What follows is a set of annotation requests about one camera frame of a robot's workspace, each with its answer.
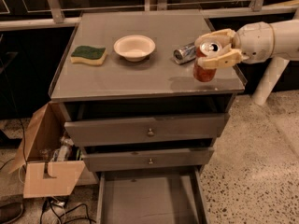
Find grey middle drawer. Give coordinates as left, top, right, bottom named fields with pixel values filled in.
left=83, top=147, right=214, bottom=172

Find metal window railing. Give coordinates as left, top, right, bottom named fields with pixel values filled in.
left=0, top=0, right=299, bottom=31

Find green yellow sponge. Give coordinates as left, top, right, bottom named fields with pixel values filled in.
left=70, top=46, right=107, bottom=65

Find grey drawer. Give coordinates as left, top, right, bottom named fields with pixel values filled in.
left=83, top=147, right=214, bottom=172
left=96, top=166, right=210, bottom=224
left=65, top=113, right=229, bottom=147

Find plastic bottles in box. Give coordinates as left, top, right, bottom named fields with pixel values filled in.
left=39, top=134, right=82, bottom=162

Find white diagonal pole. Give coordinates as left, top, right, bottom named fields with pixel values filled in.
left=251, top=10, right=299, bottom=105

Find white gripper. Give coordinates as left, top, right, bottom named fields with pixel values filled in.
left=194, top=22, right=274, bottom=69

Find grey top drawer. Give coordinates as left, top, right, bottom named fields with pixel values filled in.
left=65, top=113, right=229, bottom=147

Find brown cardboard box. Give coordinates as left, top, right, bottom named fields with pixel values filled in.
left=9, top=102, right=96, bottom=198

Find red coke can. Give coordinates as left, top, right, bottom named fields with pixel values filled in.
left=193, top=40, right=222, bottom=82

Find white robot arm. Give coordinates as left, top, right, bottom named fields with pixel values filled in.
left=195, top=19, right=299, bottom=69

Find silver blue soda can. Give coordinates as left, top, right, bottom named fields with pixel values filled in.
left=173, top=43, right=196, bottom=64

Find grey bottom drawer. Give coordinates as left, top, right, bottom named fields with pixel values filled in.
left=96, top=166, right=210, bottom=224

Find white paper bowl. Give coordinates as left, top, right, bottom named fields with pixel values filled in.
left=113, top=35, right=156, bottom=62

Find grey drawer cabinet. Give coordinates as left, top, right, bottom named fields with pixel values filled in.
left=49, top=10, right=249, bottom=224

